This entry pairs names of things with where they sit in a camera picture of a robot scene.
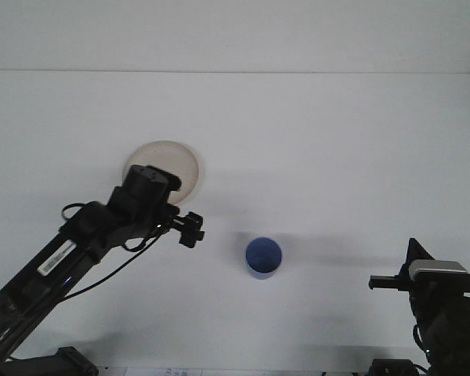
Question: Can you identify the white paper sheet with writing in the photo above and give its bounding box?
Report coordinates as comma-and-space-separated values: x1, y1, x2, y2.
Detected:
123, 367, 204, 376

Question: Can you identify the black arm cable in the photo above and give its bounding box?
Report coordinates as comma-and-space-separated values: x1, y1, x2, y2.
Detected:
412, 324, 432, 371
60, 201, 173, 302

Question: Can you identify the pale blue cup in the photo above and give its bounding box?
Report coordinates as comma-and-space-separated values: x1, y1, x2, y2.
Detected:
245, 236, 283, 280

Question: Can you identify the pale round plate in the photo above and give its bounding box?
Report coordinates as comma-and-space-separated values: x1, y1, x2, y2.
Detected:
123, 139, 201, 204

